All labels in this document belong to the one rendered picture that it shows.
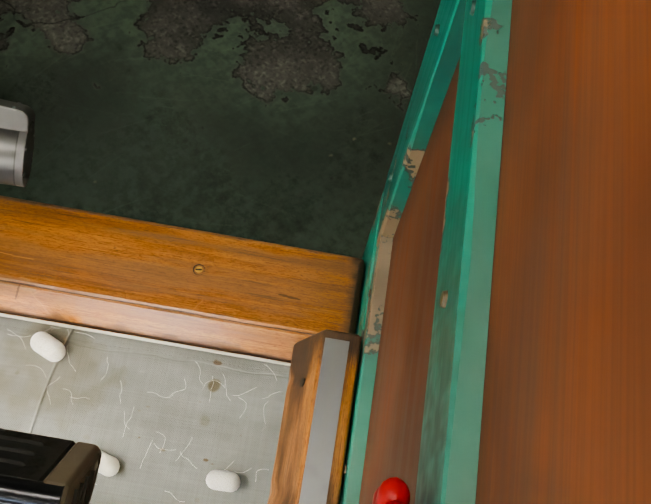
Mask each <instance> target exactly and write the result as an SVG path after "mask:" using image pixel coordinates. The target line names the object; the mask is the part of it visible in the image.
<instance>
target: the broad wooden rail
mask: <svg viewBox="0 0 651 504"><path fill-rule="evenodd" d="M364 269H365V263H364V260H363V259H360V258H356V257H350V256H344V255H339V254H333V253H327V252H322V251H316V250H310V249H304V248H299V247H293V246H287V245H282V244H276V243H270V242H264V241H259V240H253V239H247V238H242V237H236V236H230V235H224V234H219V233H213V232H207V231H202V230H196V229H190V228H184V227H179V226H173V225H167V224H162V223H156V222H150V221H144V220H139V219H133V218H127V217H121V216H116V215H110V214H104V213H99V212H93V211H87V210H81V209H76V208H70V207H64V206H58V205H53V204H47V203H41V202H36V201H30V200H24V199H18V198H13V197H7V196H1V195H0V313H3V314H9V315H15V316H21V317H27V318H32V319H38V320H44V321H50V322H55V323H61V324H67V325H73V326H79V327H84V328H90V329H96V330H102V331H108V332H113V333H119V334H125V335H131V336H137V337H142V338H148V339H154V340H160V341H165V342H171V343H177V344H183V345H189V346H194V347H200V348H206V349H212V350H218V351H223V352H229V353H235V354H241V355H247V356H252V357H258V358H264V359H270V360H275V361H281V362H287V363H291V359H292V353H293V347H294V345H295V344H296V343H297V342H299V341H301V340H303V339H305V338H308V337H310V336H312V335H314V334H317V333H319V332H321V331H323V330H326V329H328V330H334V331H340V332H346V333H352V334H355V331H356V324H357V317H358V311H359V304H360V297H361V290H362V283H363V276H364Z"/></svg>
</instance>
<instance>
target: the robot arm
mask: <svg viewBox="0 0 651 504"><path fill-rule="evenodd" d="M34 124H35V113H34V111H33V109H32V108H31V107H29V106H27V105H24V104H21V102H18V103H16V102H12V101H7V100H3V99H0V184H5V185H12V186H19V187H25V186H26V185H27V182H28V179H29V175H30V171H31V165H32V161H33V151H34V138H35V129H34Z"/></svg>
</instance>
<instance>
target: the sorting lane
mask: <svg viewBox="0 0 651 504"><path fill-rule="evenodd" d="M37 332H46V333H48V334H50V335H51V336H53V337H54V338H56V339H57V340H59V341H60V342H61V343H63V345H64V346H65V349H66V353H65V356H64V357H63V358H62V359H61V360H60V361H57V362H51V361H49V360H47V359H46V358H44V357H43V356H41V355H40V354H38V353H37V352H35V351H34V350H33V349H32V347H31V345H30V340H31V338H32V336H33V335H34V334H35V333H37ZM290 365H291V363H287V362H281V361H275V360H270V359H264V358H258V357H252V356H247V355H241V354H235V353H229V352H223V351H218V350H212V349H206V348H200V347H194V346H189V345H183V344H177V343H171V342H165V341H160V340H154V339H148V338H142V337H137V336H131V335H125V334H119V333H113V332H108V331H102V330H96V329H90V328H84V327H79V326H73V325H67V324H61V323H55V322H50V321H44V320H38V319H32V318H27V317H21V316H15V315H9V314H3V313H0V428H2V429H8V430H13V431H19V432H25V433H31V434H37V435H43V436H49V437H54V438H60V439H66V440H72V441H74V442H75V443H77V442H84V443H90V444H95V445H97V446H98V447H99V449H100V450H101V451H103V452H105V453H107V454H109V455H111V456H113V457H115V458H117V460H118V461H119V464H120V468H119V471H118V472H117V473H116V474H115V475H114V476H111V477H107V476H104V475H102V474H100V473H97V477H96V481H95V485H94V488H93V492H92V496H91V500H90V504H267V502H268V498H269V494H270V486H271V479H272V473H273V468H274V462H275V457H276V451H277V445H278V439H279V433H280V427H281V421H282V415H283V409H284V402H285V396H286V391H287V386H288V382H289V372H290ZM212 470H222V471H228V472H234V473H236V474H237V475H238V476H239V478H240V486H239V488H238V489H237V490H236V491H234V492H225V491H218V490H213V489H211V488H209V487H208V486H207V484H206V477H207V475H208V473H209V472H210V471H212Z"/></svg>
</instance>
